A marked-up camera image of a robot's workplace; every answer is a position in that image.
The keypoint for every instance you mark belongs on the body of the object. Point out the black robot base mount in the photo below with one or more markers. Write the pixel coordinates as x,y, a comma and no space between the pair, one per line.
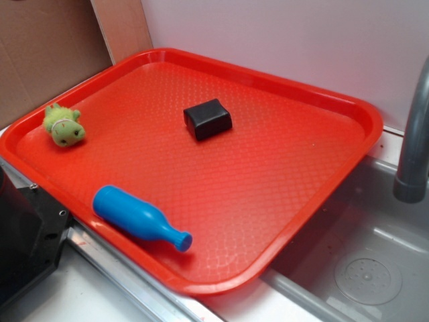
33,229

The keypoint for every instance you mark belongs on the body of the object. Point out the black rectangular block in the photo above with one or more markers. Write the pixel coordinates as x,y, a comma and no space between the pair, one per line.
207,119

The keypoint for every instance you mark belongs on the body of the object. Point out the grey toy sink basin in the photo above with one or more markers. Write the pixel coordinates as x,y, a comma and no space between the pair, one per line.
362,257

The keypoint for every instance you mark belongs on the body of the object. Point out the brown cardboard panel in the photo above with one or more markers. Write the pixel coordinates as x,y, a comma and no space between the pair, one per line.
47,47

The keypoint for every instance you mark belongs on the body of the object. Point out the red plastic tray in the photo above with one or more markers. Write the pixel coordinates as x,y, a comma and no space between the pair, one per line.
242,194

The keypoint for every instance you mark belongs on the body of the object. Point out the blue plastic bottle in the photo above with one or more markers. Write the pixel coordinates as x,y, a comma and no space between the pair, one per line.
139,218

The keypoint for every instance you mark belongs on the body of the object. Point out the green plush animal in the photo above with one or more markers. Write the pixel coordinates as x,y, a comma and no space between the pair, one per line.
63,125

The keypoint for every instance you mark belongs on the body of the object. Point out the grey faucet spout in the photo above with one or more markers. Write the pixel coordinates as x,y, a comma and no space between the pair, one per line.
412,173

